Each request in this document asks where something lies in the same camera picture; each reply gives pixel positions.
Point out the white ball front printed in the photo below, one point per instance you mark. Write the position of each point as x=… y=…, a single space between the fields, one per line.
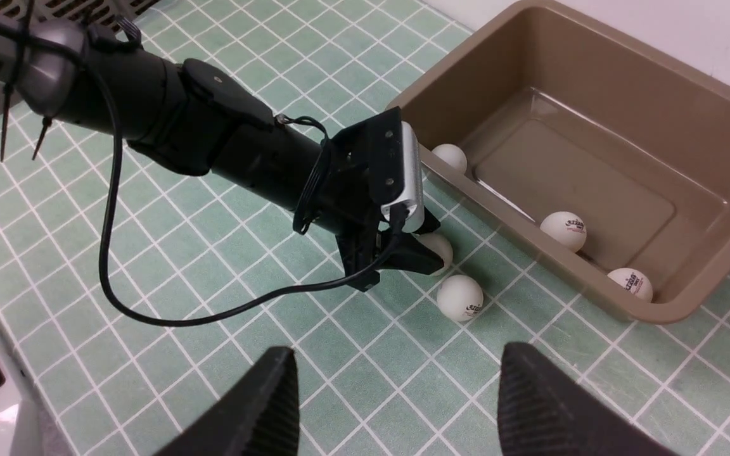
x=459 y=298

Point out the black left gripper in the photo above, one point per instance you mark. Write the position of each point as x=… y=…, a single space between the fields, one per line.
x=337 y=197

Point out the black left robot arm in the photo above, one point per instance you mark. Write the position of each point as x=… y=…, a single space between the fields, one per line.
x=190 y=117

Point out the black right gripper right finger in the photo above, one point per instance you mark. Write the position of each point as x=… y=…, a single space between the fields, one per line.
x=542 y=411

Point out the olive plastic storage bin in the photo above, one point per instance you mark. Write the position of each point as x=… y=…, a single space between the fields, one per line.
x=558 y=112

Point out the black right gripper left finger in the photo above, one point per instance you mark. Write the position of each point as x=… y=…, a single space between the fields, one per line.
x=260 y=415

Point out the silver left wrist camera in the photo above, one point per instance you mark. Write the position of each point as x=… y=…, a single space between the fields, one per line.
x=378 y=166

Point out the dark vented panel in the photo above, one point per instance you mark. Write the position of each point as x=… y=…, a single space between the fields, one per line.
x=102 y=12

